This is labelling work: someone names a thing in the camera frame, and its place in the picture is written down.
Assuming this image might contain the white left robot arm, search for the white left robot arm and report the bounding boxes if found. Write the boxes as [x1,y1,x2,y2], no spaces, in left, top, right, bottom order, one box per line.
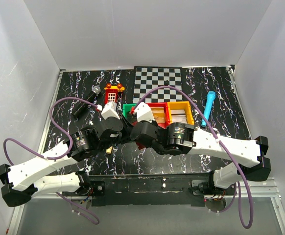
[0,117,133,207]

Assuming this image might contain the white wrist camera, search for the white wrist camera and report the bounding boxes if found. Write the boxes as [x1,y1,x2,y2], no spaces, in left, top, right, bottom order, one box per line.
[96,101,120,119]
[133,102,155,123]

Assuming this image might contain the white card stack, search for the white card stack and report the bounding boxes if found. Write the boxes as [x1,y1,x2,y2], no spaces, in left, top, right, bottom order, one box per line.
[170,109,188,124]

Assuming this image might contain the black white checkerboard mat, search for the black white checkerboard mat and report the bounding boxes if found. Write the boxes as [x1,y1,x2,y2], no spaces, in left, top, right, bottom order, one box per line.
[133,67,183,103]

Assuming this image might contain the red plastic bin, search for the red plastic bin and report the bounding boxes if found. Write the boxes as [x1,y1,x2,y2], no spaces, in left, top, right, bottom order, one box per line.
[148,102,170,128]

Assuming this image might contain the blue toy microphone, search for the blue toy microphone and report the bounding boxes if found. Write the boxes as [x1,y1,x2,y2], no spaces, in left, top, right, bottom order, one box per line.
[203,91,216,120]

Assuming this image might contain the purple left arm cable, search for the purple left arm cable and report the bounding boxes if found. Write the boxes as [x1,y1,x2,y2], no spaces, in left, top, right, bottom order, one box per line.
[3,97,103,225]

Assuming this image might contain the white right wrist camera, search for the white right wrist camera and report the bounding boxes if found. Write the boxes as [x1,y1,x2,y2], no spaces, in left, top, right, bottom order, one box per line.
[133,102,155,123]

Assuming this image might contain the cream toy microphone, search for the cream toy microphone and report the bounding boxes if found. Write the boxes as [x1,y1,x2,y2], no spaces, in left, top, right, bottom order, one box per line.
[106,146,114,154]

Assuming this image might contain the red toy phone booth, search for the red toy phone booth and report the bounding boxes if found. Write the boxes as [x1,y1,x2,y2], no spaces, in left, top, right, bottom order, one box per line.
[104,83,125,104]

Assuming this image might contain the green plastic bin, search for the green plastic bin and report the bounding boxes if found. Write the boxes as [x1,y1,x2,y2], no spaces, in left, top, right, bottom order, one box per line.
[122,103,137,124]

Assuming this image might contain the red leather card holder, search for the red leather card holder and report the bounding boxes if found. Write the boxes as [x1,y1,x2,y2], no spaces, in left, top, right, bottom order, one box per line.
[136,141,148,150]

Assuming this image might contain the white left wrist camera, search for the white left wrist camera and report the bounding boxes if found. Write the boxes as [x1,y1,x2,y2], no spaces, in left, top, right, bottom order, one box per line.
[96,101,120,119]

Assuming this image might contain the black microphone silver head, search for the black microphone silver head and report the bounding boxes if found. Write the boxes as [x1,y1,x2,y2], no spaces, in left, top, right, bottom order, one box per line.
[71,86,101,118]

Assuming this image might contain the yellow plastic bin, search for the yellow plastic bin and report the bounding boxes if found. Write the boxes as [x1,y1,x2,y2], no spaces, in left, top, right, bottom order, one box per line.
[167,101,194,125]

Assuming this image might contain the gold card stack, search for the gold card stack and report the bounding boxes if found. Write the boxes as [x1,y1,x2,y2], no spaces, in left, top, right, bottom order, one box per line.
[151,107,166,124]

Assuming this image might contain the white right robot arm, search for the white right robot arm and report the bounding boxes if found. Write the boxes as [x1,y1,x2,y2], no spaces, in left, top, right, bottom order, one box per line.
[130,121,271,189]

